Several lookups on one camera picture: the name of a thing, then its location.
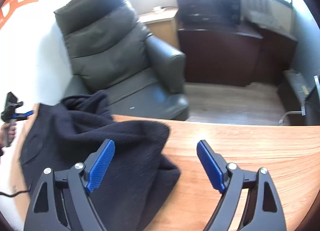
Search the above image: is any dark green armchair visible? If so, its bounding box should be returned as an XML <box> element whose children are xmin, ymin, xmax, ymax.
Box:
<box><xmin>54</xmin><ymin>0</ymin><xmax>189</xmax><ymax>120</ymax></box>

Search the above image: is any dark navy fleece garment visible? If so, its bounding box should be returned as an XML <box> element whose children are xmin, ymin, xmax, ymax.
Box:
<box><xmin>20</xmin><ymin>92</ymin><xmax>181</xmax><ymax>230</ymax></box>

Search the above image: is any dark wooden cabinet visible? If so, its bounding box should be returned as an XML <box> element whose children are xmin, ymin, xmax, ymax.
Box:
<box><xmin>177</xmin><ymin>22</ymin><xmax>298</xmax><ymax>86</ymax></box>

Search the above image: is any person's left hand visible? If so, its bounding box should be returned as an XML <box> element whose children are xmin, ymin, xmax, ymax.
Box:
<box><xmin>0</xmin><ymin>122</ymin><xmax>17</xmax><ymax>149</ymax></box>

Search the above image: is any black cable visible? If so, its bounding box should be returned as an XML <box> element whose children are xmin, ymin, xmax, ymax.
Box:
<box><xmin>0</xmin><ymin>183</ymin><xmax>33</xmax><ymax>198</ymax></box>

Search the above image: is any black monitor screen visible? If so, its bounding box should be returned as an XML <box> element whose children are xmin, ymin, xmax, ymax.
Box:
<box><xmin>177</xmin><ymin>0</ymin><xmax>241</xmax><ymax>26</ymax></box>

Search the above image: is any light wooden side table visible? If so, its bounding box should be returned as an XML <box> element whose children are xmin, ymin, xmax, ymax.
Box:
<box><xmin>139</xmin><ymin>7</ymin><xmax>180</xmax><ymax>49</ymax></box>

